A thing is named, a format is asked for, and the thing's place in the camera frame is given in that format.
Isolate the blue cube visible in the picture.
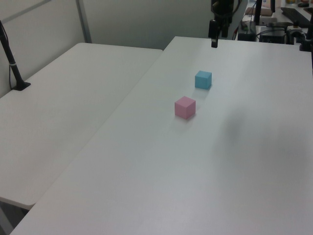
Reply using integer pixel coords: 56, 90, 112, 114
194, 70, 213, 90

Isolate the grey partition frame post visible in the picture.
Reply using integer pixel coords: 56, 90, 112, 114
75, 0, 92, 44

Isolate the black camera stand pole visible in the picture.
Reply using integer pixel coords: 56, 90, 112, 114
0, 20, 32, 92

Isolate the black table clamp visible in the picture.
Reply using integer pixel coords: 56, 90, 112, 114
285, 23, 313, 52

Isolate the black monitor stand pole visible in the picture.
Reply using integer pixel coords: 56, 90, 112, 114
254, 0, 263, 26

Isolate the black cable on stand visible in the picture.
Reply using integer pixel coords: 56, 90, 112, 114
1, 23, 16, 89

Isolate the black electronics box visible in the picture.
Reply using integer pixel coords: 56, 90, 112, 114
237, 21, 257, 42

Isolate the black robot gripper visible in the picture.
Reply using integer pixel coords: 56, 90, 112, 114
208, 0, 233, 48

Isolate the pink cube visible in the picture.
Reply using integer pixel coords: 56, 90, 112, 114
174, 95, 197, 120

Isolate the black keyboard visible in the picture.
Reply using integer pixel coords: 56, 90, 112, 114
280, 6, 313, 26

